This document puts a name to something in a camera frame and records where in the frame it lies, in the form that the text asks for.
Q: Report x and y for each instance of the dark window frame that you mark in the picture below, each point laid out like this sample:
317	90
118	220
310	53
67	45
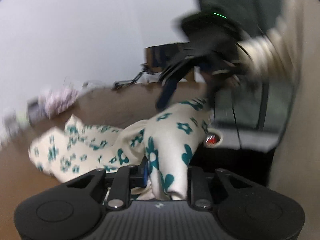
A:
250	100

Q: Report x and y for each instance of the person's cream sweater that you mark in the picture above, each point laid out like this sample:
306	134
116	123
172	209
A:
305	130

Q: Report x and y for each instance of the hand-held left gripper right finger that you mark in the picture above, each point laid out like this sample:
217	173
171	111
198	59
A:
197	180

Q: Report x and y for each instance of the cream dress with green flowers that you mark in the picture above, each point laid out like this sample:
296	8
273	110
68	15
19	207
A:
170	130

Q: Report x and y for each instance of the person's black pants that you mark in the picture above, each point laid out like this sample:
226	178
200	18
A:
237	162

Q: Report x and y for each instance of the wooden chair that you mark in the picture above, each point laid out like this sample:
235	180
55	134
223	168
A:
160	55

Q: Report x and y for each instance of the red packet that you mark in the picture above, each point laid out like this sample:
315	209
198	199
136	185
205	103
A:
211	140

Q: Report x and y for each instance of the white bowl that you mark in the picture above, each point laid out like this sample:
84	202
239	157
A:
219	136

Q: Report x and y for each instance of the grey tin box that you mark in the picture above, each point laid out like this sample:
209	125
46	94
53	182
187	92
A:
37	111

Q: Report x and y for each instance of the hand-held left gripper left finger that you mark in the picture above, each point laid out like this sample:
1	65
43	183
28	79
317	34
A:
145	177

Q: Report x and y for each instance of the person's right forearm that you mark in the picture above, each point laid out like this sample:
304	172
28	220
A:
267	52

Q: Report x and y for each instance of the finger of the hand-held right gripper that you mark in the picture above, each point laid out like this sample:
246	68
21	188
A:
212	85
167	92

